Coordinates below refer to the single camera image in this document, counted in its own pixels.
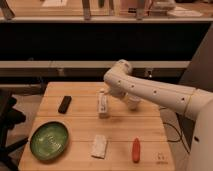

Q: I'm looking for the white bottle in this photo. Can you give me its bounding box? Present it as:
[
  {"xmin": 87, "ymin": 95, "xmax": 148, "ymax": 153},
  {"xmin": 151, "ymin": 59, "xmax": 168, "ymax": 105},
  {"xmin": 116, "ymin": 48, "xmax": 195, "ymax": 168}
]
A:
[{"xmin": 98, "ymin": 89, "xmax": 108, "ymax": 119}]

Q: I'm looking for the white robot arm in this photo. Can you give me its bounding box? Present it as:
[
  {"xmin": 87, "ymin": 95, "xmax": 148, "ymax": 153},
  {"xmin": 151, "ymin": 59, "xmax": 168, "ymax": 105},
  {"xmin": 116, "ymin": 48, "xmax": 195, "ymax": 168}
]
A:
[{"xmin": 103, "ymin": 59, "xmax": 213, "ymax": 171}]

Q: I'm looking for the white paper cup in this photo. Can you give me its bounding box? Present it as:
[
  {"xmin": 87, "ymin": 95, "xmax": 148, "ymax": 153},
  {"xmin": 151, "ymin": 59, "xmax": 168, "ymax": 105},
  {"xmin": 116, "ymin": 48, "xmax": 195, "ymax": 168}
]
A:
[{"xmin": 127, "ymin": 95, "xmax": 141, "ymax": 110}]

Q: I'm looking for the black rectangular block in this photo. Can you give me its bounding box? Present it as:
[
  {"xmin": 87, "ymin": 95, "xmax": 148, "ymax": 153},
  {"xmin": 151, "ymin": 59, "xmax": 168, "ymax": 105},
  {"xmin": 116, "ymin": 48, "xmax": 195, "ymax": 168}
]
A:
[{"xmin": 58, "ymin": 96, "xmax": 72, "ymax": 114}]

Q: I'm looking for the orange carrot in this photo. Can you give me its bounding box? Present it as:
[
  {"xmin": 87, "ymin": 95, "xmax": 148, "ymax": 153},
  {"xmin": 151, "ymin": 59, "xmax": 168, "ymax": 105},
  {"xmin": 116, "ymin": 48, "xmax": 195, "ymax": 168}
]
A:
[{"xmin": 132, "ymin": 138, "xmax": 140, "ymax": 163}]

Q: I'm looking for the green round bowl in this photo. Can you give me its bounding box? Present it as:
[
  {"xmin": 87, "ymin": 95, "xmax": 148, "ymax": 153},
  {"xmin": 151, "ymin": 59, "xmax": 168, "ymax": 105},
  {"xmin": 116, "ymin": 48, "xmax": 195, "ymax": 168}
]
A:
[{"xmin": 30, "ymin": 121, "xmax": 69, "ymax": 162}]

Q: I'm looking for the black office chair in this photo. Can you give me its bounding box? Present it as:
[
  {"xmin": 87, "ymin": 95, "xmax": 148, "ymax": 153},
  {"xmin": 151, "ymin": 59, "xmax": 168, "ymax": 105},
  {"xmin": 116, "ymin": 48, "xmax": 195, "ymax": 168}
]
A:
[{"xmin": 0, "ymin": 89, "xmax": 28, "ymax": 171}]

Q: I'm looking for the black cable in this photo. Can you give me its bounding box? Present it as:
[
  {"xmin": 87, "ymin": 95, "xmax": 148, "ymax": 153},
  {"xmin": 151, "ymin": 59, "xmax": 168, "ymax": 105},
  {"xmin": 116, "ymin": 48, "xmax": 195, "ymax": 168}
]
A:
[{"xmin": 159, "ymin": 107, "xmax": 192, "ymax": 155}]

